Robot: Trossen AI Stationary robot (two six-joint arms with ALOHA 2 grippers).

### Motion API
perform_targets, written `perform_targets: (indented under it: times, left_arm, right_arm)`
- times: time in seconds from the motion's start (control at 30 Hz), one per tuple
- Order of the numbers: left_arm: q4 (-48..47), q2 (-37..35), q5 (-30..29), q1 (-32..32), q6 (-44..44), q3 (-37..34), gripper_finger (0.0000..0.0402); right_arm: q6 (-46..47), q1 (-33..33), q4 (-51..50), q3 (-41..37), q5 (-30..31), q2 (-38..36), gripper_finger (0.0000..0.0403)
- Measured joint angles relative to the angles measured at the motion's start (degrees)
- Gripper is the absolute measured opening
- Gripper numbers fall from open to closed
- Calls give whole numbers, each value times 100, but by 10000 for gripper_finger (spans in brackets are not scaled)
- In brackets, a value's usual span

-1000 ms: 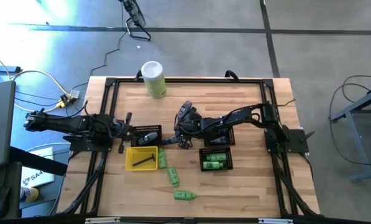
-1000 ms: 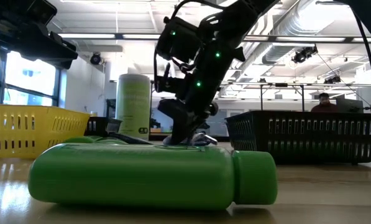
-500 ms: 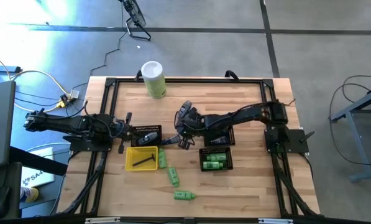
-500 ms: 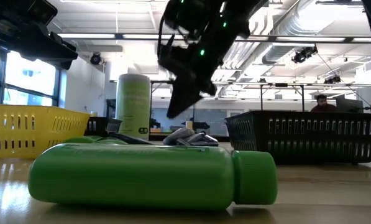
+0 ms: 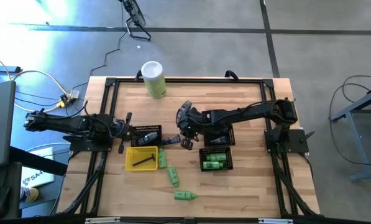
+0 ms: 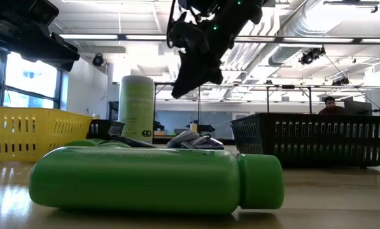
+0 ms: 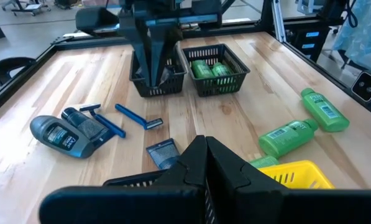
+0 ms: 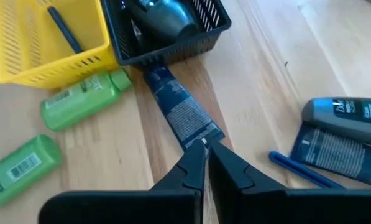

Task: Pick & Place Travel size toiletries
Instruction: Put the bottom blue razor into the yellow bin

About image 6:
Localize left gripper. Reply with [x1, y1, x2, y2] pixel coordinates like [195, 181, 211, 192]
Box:
[0, 0, 81, 73]

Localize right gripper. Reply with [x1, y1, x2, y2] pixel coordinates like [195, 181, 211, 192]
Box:
[169, 18, 239, 100]

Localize large window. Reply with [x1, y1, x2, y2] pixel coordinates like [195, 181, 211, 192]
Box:
[0, 47, 65, 111]

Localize long ceiling light bar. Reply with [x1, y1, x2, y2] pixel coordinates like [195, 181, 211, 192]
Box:
[59, 33, 380, 45]

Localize green disinfecting wipes canister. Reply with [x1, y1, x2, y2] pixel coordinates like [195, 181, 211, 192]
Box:
[118, 75, 155, 144]

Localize yellow plastic basket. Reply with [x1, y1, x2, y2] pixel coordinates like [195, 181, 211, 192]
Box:
[0, 106, 94, 163]

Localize black plastic basket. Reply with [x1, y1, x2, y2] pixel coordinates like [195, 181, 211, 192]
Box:
[230, 112, 380, 169]
[87, 118, 126, 141]

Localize person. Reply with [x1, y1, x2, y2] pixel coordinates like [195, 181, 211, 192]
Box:
[318, 95, 346, 116]

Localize dark computer monitor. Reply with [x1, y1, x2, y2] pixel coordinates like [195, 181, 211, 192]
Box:
[344, 100, 374, 116]

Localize black frame stand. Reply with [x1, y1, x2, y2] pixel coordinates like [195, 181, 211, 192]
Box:
[153, 81, 201, 141]
[265, 84, 313, 115]

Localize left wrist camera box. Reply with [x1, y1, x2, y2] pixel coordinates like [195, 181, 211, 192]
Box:
[25, 0, 60, 27]

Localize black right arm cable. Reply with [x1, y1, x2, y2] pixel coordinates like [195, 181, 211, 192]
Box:
[165, 0, 179, 49]

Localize silver ceiling duct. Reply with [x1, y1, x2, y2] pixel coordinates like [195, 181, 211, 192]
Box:
[223, 0, 337, 83]

